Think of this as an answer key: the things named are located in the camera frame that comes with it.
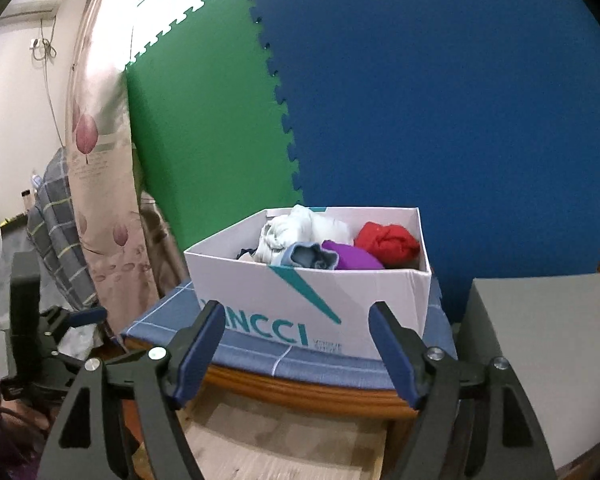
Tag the wooden nightstand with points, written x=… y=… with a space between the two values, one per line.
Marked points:
x=311 y=398

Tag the blue foam mat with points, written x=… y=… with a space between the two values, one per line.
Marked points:
x=482 y=114

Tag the green foam mat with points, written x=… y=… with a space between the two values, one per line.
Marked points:
x=206 y=123

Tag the beige floral curtain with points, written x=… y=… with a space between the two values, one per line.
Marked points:
x=130 y=252

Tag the blue checked cloth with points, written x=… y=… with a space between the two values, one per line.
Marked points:
x=180 y=307

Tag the white XINCCI shoe box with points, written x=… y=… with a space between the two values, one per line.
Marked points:
x=319 y=310

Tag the wooden drawer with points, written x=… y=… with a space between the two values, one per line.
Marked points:
x=233 y=437

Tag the white underwear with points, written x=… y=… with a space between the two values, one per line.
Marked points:
x=300 y=225

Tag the grey plaid pillow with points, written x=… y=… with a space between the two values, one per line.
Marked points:
x=54 y=234

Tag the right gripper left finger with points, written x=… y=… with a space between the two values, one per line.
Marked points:
x=88 y=439

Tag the purple underwear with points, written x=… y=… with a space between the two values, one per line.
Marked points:
x=352 y=258

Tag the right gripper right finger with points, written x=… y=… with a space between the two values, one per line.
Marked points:
x=474 y=420

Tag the red underwear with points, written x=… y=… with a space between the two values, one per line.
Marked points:
x=392 y=245

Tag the navy patterned underwear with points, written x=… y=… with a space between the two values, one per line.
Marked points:
x=246 y=254

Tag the light blue underwear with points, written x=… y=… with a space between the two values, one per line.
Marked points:
x=307 y=256

